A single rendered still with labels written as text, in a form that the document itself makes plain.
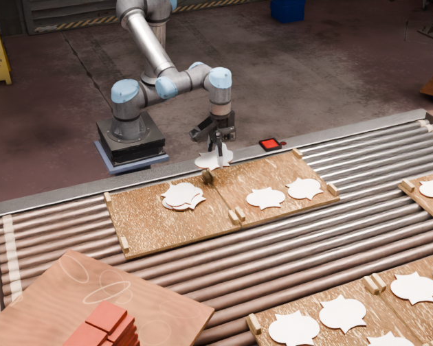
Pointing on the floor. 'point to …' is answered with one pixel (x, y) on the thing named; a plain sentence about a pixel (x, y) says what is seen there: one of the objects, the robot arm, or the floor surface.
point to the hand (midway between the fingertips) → (214, 159)
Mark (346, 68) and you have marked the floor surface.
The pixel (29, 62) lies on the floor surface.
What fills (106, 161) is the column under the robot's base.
